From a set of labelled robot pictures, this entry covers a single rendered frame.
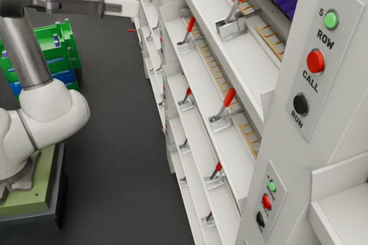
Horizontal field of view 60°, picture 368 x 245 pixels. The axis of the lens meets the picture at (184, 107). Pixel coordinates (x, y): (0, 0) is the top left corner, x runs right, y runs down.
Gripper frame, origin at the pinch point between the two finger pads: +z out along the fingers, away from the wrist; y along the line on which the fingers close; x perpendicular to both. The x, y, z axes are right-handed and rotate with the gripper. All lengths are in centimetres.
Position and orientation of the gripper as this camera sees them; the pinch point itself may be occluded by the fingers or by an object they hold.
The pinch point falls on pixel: (120, 7)
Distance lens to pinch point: 64.7
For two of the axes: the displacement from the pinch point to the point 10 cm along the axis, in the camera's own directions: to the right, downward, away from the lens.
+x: 1.8, -8.9, -4.1
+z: 8.9, -0.3, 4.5
